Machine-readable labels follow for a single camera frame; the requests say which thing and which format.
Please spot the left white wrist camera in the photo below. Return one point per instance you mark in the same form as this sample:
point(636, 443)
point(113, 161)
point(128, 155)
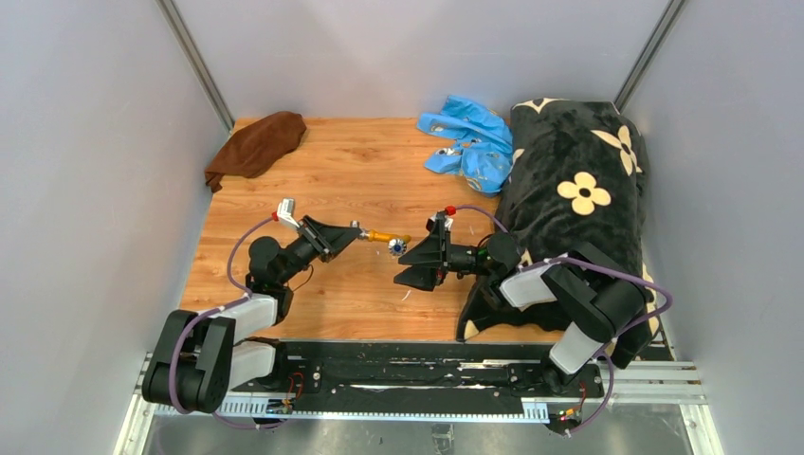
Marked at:
point(284, 214)

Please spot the aluminium frame rail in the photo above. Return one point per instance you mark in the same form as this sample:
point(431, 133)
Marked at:
point(653, 377)

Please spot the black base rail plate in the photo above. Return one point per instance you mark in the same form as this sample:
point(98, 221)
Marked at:
point(420, 381)

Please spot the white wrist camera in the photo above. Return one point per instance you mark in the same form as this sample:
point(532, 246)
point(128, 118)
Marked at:
point(284, 214)
point(439, 219)

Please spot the brown cloth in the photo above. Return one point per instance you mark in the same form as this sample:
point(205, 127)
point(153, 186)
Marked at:
point(253, 150)

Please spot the blue plastic bag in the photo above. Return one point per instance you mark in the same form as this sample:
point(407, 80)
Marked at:
point(481, 149)

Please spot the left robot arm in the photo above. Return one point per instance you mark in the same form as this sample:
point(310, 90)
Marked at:
point(201, 355)

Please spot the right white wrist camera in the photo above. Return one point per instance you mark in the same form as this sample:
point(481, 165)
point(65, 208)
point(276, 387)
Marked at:
point(439, 219)

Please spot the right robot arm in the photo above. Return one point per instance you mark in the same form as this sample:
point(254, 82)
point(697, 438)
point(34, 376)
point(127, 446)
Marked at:
point(583, 293)

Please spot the black floral blanket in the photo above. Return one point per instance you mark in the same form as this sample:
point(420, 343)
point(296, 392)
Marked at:
point(580, 170)

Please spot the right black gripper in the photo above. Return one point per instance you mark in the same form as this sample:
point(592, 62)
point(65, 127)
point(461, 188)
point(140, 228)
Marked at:
point(429, 261)

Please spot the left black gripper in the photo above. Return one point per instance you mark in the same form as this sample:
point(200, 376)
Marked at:
point(321, 238)

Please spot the yellow brass water faucet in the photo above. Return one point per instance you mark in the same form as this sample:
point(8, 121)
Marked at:
point(397, 243)

